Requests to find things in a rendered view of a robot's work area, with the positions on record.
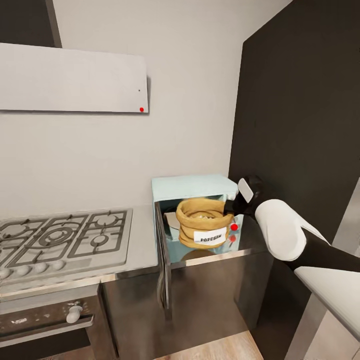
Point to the range hood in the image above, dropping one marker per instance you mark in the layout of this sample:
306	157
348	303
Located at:
37	73

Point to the fridge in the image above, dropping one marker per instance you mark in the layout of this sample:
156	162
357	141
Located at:
297	127

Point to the burner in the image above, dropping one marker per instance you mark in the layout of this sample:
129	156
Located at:
41	247

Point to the microwave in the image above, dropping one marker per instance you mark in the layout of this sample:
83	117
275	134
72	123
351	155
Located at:
167	193

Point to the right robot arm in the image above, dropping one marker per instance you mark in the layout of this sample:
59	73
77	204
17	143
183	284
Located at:
331	274

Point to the oven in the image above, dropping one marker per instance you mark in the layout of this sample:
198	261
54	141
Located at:
69	324

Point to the popcorn bag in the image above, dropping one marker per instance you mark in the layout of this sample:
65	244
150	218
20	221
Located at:
203	223

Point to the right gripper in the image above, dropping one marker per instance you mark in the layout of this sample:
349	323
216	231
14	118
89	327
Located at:
234	207

